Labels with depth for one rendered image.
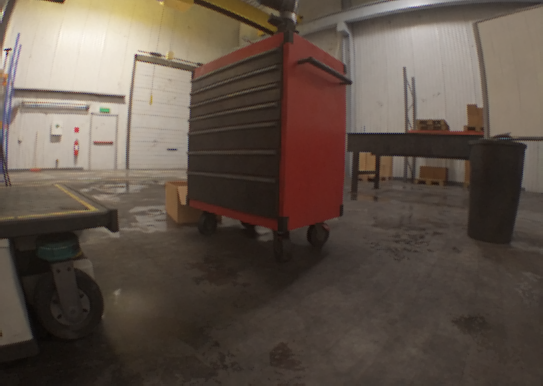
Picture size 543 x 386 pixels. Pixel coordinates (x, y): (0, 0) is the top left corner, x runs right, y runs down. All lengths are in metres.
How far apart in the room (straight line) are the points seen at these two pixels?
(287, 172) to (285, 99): 0.27
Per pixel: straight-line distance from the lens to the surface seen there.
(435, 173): 8.08
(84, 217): 0.54
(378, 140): 4.02
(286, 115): 1.00
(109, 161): 11.15
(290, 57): 1.07
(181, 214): 1.81
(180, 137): 12.29
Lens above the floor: 0.42
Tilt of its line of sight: 5 degrees down
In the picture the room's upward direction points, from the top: 2 degrees clockwise
